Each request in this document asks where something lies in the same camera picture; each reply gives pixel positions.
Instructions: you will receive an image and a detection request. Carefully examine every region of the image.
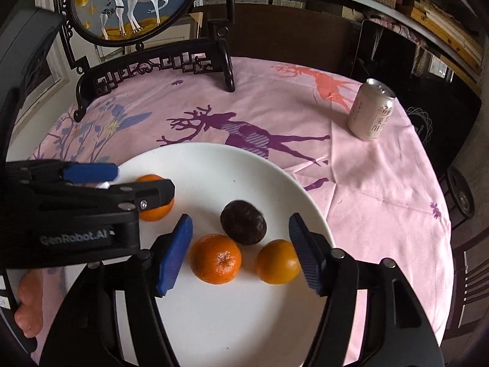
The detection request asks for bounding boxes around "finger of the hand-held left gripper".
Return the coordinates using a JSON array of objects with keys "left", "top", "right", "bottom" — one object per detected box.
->
[
  {"left": 6, "top": 160, "right": 120, "bottom": 185},
  {"left": 32, "top": 178, "right": 175, "bottom": 215}
]

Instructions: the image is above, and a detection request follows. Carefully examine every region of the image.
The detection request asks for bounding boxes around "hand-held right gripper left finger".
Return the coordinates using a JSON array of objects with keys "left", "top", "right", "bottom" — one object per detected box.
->
[{"left": 42, "top": 214, "right": 193, "bottom": 367}]

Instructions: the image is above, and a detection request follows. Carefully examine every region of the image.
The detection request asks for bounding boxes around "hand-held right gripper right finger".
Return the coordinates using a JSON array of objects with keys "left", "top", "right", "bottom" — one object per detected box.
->
[{"left": 288, "top": 213, "right": 446, "bottom": 367}]

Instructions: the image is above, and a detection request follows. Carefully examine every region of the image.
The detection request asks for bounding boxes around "orange tangerine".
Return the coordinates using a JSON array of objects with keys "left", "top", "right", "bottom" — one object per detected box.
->
[
  {"left": 256, "top": 239, "right": 301, "bottom": 285},
  {"left": 135, "top": 174, "right": 175, "bottom": 222},
  {"left": 190, "top": 233, "right": 243, "bottom": 285}
]

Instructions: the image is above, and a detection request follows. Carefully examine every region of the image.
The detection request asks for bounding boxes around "dark brown wrinkled fruit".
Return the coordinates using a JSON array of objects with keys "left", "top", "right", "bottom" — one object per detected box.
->
[{"left": 220, "top": 200, "right": 267, "bottom": 246}]

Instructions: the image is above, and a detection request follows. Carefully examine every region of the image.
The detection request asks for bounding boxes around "white round plate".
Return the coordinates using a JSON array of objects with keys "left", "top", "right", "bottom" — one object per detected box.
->
[{"left": 63, "top": 143, "right": 337, "bottom": 367}]

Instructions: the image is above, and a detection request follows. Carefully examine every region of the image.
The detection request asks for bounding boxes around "person's left hand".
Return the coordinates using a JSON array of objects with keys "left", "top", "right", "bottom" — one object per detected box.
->
[{"left": 13, "top": 271, "right": 44, "bottom": 339}]

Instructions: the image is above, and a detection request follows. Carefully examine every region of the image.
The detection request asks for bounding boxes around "pink deer print tablecloth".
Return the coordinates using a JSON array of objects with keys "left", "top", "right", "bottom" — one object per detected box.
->
[{"left": 6, "top": 57, "right": 453, "bottom": 367}]

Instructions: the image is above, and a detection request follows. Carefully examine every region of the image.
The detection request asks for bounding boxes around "beige drink can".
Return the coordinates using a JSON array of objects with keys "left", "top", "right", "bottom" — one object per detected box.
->
[{"left": 347, "top": 78, "right": 396, "bottom": 141}]

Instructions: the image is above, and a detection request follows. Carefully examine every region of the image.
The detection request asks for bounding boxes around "round dark stool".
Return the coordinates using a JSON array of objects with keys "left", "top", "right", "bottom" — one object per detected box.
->
[{"left": 445, "top": 166, "right": 476, "bottom": 230}]

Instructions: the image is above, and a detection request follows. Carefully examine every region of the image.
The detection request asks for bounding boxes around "round deer screen black stand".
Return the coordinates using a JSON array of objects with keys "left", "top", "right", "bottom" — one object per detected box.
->
[{"left": 51, "top": 0, "right": 236, "bottom": 123}]

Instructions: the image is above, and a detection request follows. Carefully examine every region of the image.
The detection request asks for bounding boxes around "dark wooden chair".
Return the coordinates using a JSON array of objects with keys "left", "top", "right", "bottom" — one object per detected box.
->
[{"left": 445, "top": 245, "right": 489, "bottom": 339}]

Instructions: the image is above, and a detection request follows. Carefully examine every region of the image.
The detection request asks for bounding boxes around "black glossy cabinet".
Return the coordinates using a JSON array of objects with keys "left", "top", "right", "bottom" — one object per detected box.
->
[{"left": 351, "top": 19, "right": 483, "bottom": 178}]

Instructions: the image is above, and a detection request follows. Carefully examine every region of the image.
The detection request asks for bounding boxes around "brown wooden board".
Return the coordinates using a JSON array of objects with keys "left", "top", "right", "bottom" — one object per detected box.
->
[{"left": 191, "top": 5, "right": 362, "bottom": 81}]

